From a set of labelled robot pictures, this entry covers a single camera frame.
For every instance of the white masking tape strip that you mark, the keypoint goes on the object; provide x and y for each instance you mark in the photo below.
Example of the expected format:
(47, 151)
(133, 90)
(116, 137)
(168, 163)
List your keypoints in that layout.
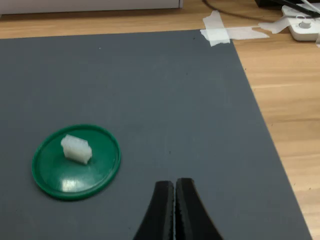
(216, 27)
(273, 25)
(245, 33)

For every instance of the white power strip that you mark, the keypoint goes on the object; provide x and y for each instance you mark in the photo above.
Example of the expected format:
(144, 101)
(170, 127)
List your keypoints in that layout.
(306, 30)

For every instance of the round green lid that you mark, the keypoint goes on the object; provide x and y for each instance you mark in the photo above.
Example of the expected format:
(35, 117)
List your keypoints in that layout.
(75, 180)

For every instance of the dark grey mat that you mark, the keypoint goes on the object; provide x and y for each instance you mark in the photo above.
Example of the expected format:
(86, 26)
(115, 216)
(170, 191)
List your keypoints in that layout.
(162, 112)

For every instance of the small white plastic terminal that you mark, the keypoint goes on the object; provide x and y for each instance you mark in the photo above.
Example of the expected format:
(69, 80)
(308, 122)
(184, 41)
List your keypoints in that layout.
(76, 149)

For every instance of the white flat board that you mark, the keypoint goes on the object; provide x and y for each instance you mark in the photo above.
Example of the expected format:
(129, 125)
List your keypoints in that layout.
(87, 5)

